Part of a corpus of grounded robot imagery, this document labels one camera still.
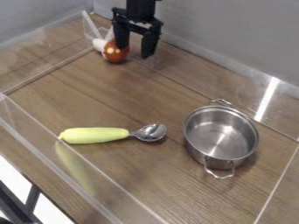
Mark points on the black table leg frame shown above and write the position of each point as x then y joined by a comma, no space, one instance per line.
19,212

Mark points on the yellow-handled metal scoop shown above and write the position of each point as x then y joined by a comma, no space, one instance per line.
95,135

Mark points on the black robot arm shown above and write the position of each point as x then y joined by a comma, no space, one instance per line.
140,9

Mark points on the red toy mushroom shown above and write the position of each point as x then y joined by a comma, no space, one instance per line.
110,51

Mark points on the silver pot with handles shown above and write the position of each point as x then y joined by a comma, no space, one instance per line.
222,138

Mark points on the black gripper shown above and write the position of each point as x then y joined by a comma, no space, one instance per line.
147,27

